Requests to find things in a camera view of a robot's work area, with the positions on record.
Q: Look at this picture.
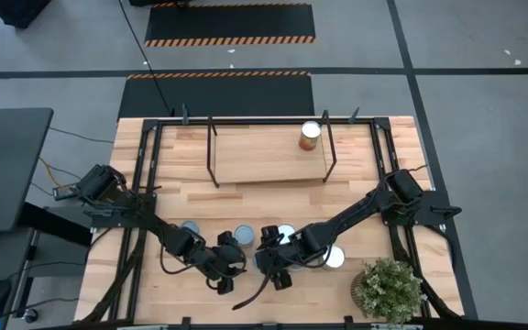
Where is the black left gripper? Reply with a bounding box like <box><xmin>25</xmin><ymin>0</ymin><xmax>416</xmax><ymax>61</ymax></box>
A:
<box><xmin>199</xmin><ymin>230</ymin><xmax>248</xmax><ymax>295</ymax></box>

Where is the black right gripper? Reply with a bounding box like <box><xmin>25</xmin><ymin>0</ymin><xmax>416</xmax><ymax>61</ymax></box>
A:
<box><xmin>253</xmin><ymin>224</ymin><xmax>303</xmax><ymax>292</ymax></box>

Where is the peaches tin can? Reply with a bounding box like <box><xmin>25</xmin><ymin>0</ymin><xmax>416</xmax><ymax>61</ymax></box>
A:
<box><xmin>276</xmin><ymin>223</ymin><xmax>296</xmax><ymax>245</ymax></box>

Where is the green chicken tin can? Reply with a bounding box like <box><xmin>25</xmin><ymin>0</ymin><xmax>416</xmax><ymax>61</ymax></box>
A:
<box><xmin>234</xmin><ymin>224</ymin><xmax>256</xmax><ymax>248</ymax></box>

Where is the blue-labelled tin can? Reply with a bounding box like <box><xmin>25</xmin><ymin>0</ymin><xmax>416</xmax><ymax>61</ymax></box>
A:
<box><xmin>321</xmin><ymin>245</ymin><xmax>347</xmax><ymax>270</ymax></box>

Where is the orange-labelled tin can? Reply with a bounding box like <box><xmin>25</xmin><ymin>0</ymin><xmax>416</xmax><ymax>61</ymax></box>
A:
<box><xmin>298</xmin><ymin>120</ymin><xmax>323</xmax><ymax>152</ymax></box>

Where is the green potted plant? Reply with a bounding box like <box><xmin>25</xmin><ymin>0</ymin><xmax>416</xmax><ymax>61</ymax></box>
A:
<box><xmin>349</xmin><ymin>258</ymin><xmax>429</xmax><ymax>325</ymax></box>

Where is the black hazard-striped floor mat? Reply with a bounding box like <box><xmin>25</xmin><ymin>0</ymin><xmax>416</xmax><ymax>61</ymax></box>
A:
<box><xmin>116</xmin><ymin>71</ymin><xmax>315</xmax><ymax>121</ymax></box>
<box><xmin>143</xmin><ymin>2</ymin><xmax>316</xmax><ymax>48</ymax></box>

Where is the small black hub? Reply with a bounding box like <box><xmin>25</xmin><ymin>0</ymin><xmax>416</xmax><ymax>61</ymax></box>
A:
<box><xmin>52</xmin><ymin>186</ymin><xmax>78</xmax><ymax>202</ymax></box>

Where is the black box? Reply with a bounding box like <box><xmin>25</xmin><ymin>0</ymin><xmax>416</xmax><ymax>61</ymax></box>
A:
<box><xmin>0</xmin><ymin>0</ymin><xmax>53</xmax><ymax>29</ymax></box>

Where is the black dangling gripper cable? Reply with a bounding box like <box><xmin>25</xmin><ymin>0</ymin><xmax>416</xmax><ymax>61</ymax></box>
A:
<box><xmin>231</xmin><ymin>269</ymin><xmax>275</xmax><ymax>312</ymax></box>

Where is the wooden shelf black metal frame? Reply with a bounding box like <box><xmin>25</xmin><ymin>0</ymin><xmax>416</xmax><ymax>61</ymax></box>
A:
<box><xmin>205</xmin><ymin>109</ymin><xmax>338</xmax><ymax>189</ymax></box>

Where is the black cable bundle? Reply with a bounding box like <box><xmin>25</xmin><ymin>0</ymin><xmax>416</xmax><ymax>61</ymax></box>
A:
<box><xmin>80</xmin><ymin>227</ymin><xmax>149</xmax><ymax>323</ymax></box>
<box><xmin>390</xmin><ymin>225</ymin><xmax>465</xmax><ymax>321</ymax></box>

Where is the black metal table frame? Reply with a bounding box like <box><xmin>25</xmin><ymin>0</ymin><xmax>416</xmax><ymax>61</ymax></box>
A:
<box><xmin>73</xmin><ymin>104</ymin><xmax>479</xmax><ymax>330</ymax></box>

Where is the black hanging cable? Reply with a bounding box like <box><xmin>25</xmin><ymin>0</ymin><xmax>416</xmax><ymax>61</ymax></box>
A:
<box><xmin>117</xmin><ymin>0</ymin><xmax>176</xmax><ymax>116</ymax></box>

